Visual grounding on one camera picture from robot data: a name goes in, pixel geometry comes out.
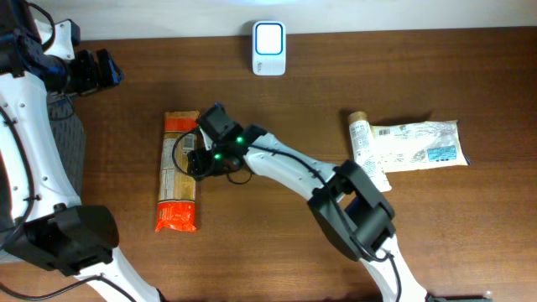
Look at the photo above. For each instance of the dark grey plastic basket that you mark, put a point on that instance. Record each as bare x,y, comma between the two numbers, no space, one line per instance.
70,137

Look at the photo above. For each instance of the orange pasta package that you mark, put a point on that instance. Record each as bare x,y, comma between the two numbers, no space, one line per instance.
176,206

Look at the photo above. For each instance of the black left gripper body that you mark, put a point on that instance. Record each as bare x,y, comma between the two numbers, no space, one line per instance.
101,70

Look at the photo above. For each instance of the cream yellow snack bag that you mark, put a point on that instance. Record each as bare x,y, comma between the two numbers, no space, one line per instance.
419,145

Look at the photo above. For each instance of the white black barcode scanner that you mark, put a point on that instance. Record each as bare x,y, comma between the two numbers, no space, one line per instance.
269,48

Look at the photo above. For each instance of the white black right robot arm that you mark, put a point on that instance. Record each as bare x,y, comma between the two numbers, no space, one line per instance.
353,214

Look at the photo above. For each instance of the white tube with cork cap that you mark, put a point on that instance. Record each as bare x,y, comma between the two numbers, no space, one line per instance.
364,151

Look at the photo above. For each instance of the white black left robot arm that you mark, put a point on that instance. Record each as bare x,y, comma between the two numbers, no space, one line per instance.
43,221

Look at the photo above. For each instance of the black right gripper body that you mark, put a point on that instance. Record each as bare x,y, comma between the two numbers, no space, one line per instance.
195,162

